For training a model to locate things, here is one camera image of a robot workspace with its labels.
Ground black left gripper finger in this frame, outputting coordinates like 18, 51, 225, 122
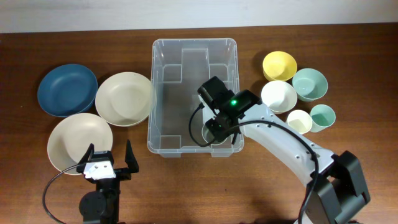
79, 143, 95, 164
125, 140, 139, 173

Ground grey cup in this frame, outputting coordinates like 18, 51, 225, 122
201, 125, 227, 146

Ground cream cup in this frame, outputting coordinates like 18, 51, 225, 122
286, 110, 313, 134

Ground mint green small bowl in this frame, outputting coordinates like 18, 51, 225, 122
292, 68, 328, 102

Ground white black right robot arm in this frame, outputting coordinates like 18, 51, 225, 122
198, 77, 371, 224

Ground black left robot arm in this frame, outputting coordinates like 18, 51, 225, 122
76, 141, 139, 223

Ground beige bowl near gripper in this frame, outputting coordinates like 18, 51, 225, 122
47, 113, 113, 171

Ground beige bowl near bin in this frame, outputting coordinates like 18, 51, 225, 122
95, 72, 152, 127

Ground white small bowl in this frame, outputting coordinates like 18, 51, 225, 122
261, 80, 298, 114

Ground dark blue bowl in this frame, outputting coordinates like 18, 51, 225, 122
37, 63, 98, 118

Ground clear plastic storage bin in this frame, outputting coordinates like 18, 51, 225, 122
147, 38, 244, 157

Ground yellow small bowl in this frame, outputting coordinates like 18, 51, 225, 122
262, 51, 298, 82

